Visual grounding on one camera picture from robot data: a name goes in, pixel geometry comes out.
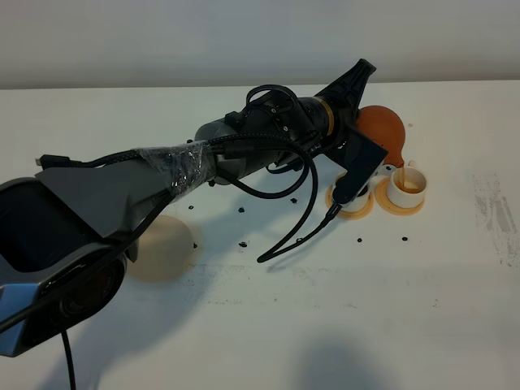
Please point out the right white teacup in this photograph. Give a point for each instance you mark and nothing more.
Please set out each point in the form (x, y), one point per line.
(407, 187)

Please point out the white teacup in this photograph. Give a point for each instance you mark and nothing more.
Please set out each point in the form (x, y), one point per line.
(359, 202)
(407, 187)

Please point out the brown clay teapot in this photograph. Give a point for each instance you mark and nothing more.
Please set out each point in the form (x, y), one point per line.
(385, 128)

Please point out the orange saucer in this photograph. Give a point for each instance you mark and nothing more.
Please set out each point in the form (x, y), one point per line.
(357, 215)
(382, 198)

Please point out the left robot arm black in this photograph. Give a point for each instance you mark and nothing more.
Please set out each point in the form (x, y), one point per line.
(68, 233)

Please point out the right orange saucer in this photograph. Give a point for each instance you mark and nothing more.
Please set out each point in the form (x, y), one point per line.
(382, 198)

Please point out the left white teacup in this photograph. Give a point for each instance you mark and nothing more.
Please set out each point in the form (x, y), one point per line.
(359, 202)

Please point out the left orange saucer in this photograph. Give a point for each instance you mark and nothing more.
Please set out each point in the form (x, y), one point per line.
(357, 215)

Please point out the beige round teapot coaster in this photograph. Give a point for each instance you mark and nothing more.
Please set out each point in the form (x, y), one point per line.
(165, 251)

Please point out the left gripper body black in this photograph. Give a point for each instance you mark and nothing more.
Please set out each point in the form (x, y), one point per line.
(331, 123)

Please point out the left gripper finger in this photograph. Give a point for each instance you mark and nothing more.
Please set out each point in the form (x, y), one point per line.
(346, 92)

